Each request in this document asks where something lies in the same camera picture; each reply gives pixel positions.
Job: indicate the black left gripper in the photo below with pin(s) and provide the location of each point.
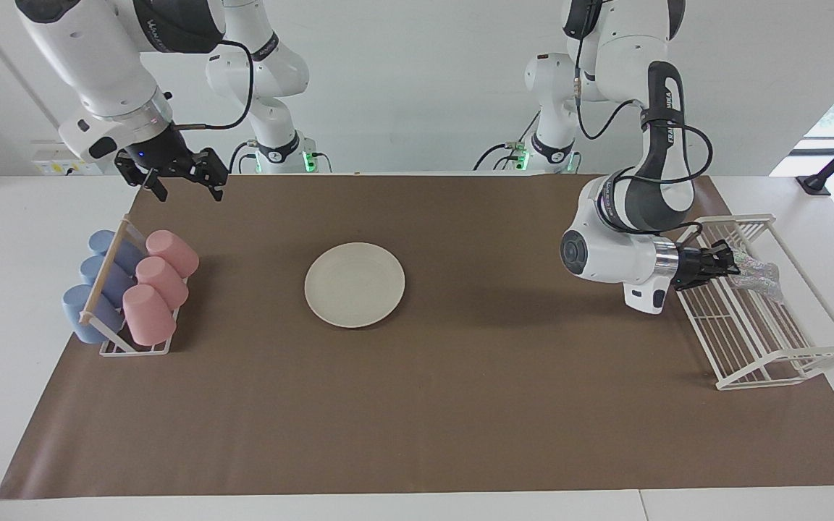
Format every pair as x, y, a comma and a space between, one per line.
692, 268

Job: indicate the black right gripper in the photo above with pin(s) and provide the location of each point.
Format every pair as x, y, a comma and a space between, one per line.
160, 152

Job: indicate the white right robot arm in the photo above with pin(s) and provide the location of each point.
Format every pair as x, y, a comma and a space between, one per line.
98, 58

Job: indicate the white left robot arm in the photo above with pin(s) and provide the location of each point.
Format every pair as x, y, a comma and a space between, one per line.
605, 260

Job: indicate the cream round plate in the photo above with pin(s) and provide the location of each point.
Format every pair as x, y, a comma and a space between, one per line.
354, 284

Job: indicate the pink cup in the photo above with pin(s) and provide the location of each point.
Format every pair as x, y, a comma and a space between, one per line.
163, 282
148, 317
174, 252

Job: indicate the brown table mat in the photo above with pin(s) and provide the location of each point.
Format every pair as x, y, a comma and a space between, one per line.
424, 405

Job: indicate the white wall socket box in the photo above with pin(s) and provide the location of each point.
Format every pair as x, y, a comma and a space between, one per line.
51, 165

